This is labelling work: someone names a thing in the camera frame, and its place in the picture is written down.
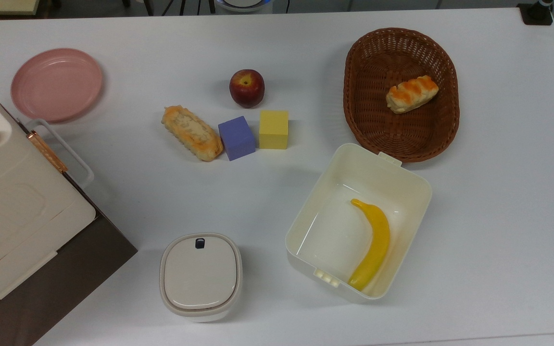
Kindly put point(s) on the purple cube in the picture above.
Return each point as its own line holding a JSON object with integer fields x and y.
{"x": 236, "y": 137}

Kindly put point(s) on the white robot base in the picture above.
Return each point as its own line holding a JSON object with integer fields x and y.
{"x": 243, "y": 4}

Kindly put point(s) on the yellow cube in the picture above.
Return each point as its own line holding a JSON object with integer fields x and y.
{"x": 273, "y": 129}

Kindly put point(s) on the pink plate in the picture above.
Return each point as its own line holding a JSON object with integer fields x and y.
{"x": 56, "y": 84}

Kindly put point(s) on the white open plastic box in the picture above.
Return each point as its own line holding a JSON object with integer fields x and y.
{"x": 339, "y": 230}

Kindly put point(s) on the red apple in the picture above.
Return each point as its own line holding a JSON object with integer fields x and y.
{"x": 246, "y": 89}

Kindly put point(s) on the long toasted bread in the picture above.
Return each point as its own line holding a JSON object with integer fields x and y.
{"x": 191, "y": 132}

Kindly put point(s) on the yellow banana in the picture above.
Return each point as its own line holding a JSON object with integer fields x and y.
{"x": 375, "y": 245}

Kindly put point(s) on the white lidded container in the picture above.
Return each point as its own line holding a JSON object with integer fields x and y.
{"x": 200, "y": 276}

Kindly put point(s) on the brown wicker basket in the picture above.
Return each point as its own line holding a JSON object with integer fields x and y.
{"x": 368, "y": 72}

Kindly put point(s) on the small glazed bread roll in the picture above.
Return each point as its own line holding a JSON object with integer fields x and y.
{"x": 411, "y": 94}

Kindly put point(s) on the black tripod legs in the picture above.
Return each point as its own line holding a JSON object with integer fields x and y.
{"x": 181, "y": 6}

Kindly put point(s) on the dark brown board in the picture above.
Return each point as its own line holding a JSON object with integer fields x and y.
{"x": 65, "y": 278}

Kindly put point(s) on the white toy oven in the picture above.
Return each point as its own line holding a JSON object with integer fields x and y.
{"x": 12, "y": 206}

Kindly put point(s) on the beige side table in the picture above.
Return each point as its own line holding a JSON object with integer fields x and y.
{"x": 0, "y": 6}

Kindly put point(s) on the black clamp mount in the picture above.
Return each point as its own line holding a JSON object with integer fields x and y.
{"x": 535, "y": 13}

